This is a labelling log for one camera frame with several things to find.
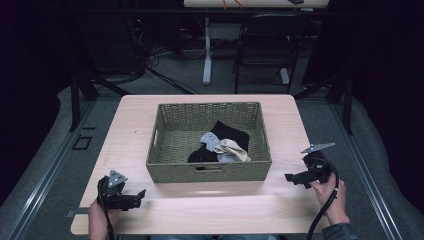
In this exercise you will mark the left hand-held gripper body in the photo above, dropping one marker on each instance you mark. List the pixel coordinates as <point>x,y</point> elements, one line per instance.
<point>111,190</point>

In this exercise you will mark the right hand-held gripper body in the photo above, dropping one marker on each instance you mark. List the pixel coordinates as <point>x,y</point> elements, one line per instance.
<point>316,166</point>

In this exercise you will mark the beige sock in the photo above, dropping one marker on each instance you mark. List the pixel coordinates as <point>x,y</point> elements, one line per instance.
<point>233,148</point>

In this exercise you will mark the green woven basket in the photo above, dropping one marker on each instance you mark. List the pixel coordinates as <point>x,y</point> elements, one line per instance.
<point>180,136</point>

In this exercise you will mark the black sock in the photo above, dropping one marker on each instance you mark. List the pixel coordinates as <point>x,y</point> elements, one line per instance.
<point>230,133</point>

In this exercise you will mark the grey sock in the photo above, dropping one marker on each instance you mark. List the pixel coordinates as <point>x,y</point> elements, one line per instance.
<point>210,140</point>

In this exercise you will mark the person's left hand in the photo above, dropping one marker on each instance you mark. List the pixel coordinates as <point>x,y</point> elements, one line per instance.
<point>100,216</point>

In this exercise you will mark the person's right hand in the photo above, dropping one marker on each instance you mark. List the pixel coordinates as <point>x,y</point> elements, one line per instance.
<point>331,200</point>

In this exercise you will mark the black metal stand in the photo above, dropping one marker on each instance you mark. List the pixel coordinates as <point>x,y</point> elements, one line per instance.
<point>75,100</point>
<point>346,103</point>

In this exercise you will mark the black chair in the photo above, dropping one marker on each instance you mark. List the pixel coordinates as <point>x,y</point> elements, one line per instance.
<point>266,46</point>

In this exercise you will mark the dark device on desk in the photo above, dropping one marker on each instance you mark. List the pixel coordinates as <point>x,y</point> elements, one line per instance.
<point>296,1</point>

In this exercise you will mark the white desk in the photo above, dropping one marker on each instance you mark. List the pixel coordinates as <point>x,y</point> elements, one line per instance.
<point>253,3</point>

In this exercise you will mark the black floor socket frame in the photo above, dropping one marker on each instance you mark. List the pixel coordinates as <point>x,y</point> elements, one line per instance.
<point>82,142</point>

